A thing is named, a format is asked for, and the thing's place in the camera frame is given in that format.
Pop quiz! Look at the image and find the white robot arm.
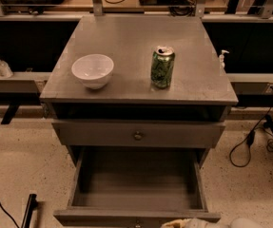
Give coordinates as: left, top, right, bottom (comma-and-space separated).
161, 218, 263, 228

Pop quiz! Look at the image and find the black floor stand bar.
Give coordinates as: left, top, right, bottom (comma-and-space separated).
21, 194, 38, 228

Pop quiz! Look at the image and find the grey wooden drawer cabinet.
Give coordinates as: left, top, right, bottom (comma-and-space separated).
39, 14, 240, 157

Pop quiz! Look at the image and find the white ceramic bowl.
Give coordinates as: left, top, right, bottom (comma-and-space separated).
71, 54, 114, 89

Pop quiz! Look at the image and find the green soda can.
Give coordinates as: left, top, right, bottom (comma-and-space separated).
150, 46, 175, 88

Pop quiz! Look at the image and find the white pump bottle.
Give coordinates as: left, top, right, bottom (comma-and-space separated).
219, 49, 230, 68

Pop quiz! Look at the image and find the black floor cable right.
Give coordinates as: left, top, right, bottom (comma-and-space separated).
228, 93, 273, 168

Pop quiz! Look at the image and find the grey top drawer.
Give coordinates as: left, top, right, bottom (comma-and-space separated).
52, 120, 225, 148

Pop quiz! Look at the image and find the grey drawer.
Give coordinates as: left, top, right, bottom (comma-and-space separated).
54, 147, 221, 228
52, 120, 225, 148

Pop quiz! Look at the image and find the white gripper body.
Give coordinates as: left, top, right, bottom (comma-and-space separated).
186, 218, 229, 228

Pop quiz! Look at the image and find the yellow lattice gripper finger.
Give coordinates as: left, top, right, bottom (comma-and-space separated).
161, 218, 190, 228

